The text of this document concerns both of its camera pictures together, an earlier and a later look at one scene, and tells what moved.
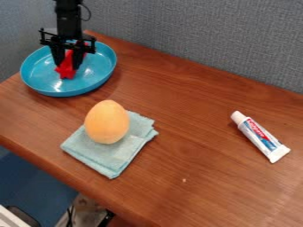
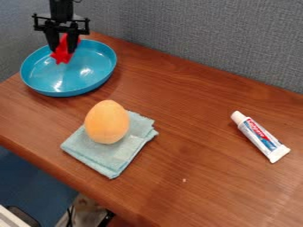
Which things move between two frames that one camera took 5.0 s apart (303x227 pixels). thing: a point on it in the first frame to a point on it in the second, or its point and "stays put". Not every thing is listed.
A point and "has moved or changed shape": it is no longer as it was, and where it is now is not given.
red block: [66, 69] has moved or changed shape
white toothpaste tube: [269, 147] stays put
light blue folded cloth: [109, 159] stays put
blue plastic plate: [42, 81] stays put
